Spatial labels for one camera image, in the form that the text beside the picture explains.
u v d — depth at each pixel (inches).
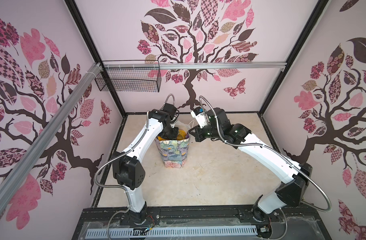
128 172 18.2
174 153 31.3
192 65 36.4
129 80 48.0
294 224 28.3
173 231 27.4
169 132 28.3
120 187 20.0
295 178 16.0
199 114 24.4
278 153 40.4
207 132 23.7
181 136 32.8
